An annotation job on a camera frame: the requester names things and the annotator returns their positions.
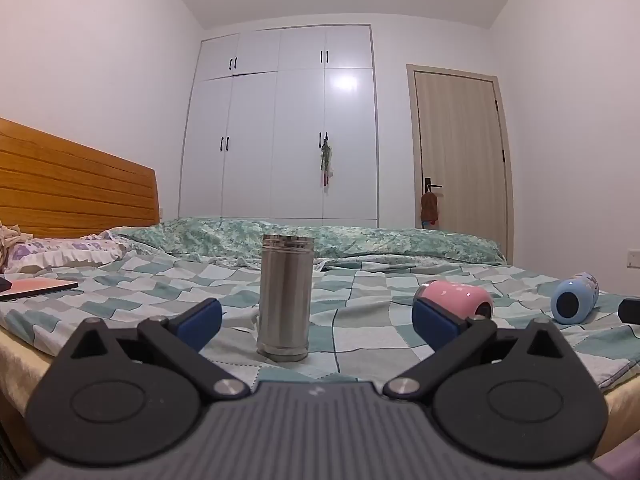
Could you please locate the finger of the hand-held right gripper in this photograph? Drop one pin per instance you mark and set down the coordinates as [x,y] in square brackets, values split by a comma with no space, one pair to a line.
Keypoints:
[631,311]

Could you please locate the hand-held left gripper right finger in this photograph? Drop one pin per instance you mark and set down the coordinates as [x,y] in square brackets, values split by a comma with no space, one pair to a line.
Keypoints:
[434,326]

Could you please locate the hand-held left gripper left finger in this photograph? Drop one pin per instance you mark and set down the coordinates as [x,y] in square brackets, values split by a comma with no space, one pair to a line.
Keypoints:
[201,324]

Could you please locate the pink cup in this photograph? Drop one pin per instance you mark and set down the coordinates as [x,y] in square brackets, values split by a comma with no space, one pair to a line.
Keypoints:
[457,301]

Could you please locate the light blue cup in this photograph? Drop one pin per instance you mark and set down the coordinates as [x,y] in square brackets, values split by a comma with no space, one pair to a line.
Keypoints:
[575,301]

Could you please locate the stainless steel thermos bottle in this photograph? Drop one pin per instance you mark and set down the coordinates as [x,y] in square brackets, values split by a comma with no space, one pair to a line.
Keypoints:
[285,295]

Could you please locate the green checkered bed sheet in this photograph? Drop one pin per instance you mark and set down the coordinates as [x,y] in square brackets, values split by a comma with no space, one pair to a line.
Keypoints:
[360,310]

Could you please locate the green floral duvet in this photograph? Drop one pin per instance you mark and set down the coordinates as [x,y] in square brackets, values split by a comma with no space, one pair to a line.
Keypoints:
[225,237]

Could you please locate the brown hanging pouch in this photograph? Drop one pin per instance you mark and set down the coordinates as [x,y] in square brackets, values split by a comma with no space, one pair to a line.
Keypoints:
[430,209]

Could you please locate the purple floral pillow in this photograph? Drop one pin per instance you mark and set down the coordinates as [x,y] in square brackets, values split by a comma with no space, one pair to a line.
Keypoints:
[65,252]

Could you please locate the pink flat tablet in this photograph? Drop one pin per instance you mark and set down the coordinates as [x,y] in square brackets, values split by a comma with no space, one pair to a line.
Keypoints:
[40,287]

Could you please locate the beige wooden door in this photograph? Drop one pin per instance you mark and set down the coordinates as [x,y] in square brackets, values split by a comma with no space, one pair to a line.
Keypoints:
[460,160]

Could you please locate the white wardrobe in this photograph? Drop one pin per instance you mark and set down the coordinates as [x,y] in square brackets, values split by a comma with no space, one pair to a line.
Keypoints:
[280,160]

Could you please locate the wooden headboard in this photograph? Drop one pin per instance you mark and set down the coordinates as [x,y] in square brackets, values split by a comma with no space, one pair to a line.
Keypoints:
[75,190]

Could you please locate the beige mattress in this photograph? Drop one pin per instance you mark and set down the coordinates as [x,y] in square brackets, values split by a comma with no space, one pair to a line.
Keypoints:
[15,375]

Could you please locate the green pink hanging ornament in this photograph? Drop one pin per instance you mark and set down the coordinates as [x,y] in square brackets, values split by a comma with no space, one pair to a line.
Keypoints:
[325,160]

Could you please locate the black flat device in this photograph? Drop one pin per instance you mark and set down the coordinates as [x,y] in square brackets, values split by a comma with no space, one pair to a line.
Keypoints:
[4,284]

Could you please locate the crumpled beige cloth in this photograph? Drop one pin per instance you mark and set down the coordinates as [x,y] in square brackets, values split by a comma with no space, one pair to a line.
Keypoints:
[9,242]

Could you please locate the white wall socket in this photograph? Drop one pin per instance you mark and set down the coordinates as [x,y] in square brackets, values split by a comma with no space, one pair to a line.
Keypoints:
[633,259]

